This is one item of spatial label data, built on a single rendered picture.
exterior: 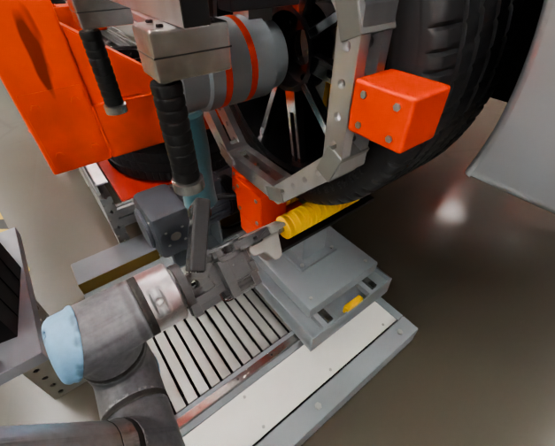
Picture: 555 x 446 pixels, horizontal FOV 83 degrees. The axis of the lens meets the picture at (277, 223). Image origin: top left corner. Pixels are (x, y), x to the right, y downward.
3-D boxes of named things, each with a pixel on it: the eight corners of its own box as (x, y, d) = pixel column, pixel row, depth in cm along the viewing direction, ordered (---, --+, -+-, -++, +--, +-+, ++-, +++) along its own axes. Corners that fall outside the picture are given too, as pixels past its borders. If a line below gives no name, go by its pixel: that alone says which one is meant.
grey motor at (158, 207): (266, 241, 131) (264, 169, 108) (171, 292, 112) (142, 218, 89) (242, 219, 142) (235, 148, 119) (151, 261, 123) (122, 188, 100)
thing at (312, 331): (386, 293, 112) (393, 276, 105) (310, 353, 95) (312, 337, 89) (296, 219, 141) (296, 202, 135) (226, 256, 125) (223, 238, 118)
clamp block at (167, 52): (234, 69, 37) (228, 16, 34) (159, 85, 33) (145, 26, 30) (212, 59, 40) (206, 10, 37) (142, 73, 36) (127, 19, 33)
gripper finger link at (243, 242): (263, 237, 55) (219, 259, 51) (258, 228, 55) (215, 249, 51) (275, 234, 51) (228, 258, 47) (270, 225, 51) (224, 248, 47)
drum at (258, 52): (291, 101, 61) (294, 16, 52) (190, 131, 52) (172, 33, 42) (250, 82, 70) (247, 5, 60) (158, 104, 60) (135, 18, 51)
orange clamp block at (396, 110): (381, 116, 48) (434, 138, 42) (344, 130, 44) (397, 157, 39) (391, 66, 43) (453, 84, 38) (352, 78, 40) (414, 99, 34)
